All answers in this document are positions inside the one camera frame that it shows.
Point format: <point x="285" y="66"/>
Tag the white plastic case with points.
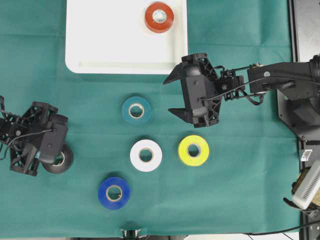
<point x="111" y="37"/>

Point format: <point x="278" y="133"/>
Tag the white tape roll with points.
<point x="146" y="155"/>

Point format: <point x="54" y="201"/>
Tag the yellow tape roll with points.
<point x="193" y="150"/>

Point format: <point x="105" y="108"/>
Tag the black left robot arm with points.
<point x="7" y="128"/>

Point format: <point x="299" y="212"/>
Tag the black tape roll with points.
<point x="65" y="161"/>

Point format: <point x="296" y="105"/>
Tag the blue tape roll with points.
<point x="113" y="193"/>

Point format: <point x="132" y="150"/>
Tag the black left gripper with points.
<point x="43" y="134"/>

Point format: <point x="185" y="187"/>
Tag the silver vented box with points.
<point x="308" y="188"/>

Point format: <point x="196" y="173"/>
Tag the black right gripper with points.
<point x="197" y="77"/>

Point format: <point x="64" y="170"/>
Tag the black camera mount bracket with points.
<point x="130" y="234"/>

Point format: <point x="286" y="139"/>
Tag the red tape roll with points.
<point x="159" y="17"/>

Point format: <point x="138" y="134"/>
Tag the green tape roll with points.
<point x="136" y="110"/>

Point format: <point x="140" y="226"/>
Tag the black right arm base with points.
<point x="301" y="116"/>

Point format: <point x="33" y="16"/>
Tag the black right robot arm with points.
<point x="297" y="80"/>

